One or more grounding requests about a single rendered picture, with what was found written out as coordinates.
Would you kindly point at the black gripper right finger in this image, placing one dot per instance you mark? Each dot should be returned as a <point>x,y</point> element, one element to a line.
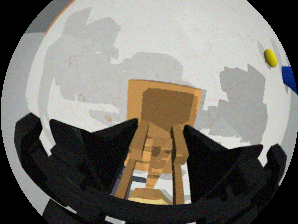
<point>209,163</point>

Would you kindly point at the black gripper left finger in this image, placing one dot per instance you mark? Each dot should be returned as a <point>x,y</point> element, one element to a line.
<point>103,151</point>

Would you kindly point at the blue cup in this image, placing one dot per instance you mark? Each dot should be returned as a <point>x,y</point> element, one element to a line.
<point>288,78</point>

